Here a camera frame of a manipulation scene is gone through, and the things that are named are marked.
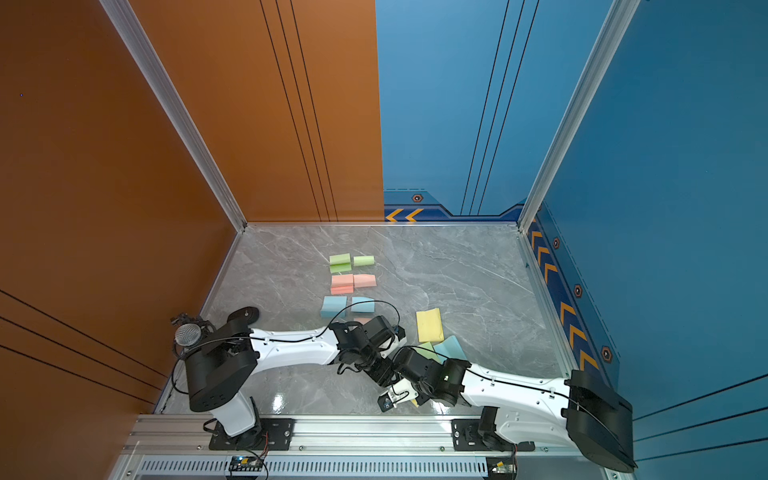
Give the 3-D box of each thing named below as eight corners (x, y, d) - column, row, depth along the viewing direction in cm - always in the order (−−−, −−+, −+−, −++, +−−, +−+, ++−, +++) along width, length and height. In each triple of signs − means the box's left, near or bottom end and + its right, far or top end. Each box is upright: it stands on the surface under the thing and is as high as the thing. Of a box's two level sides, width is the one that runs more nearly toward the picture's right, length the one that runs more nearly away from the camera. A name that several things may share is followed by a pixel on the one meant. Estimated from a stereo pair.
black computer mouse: (232, 324, 95) (227, 319, 93) (237, 311, 98) (232, 306, 96) (256, 324, 95) (253, 319, 93) (261, 311, 98) (257, 306, 96)
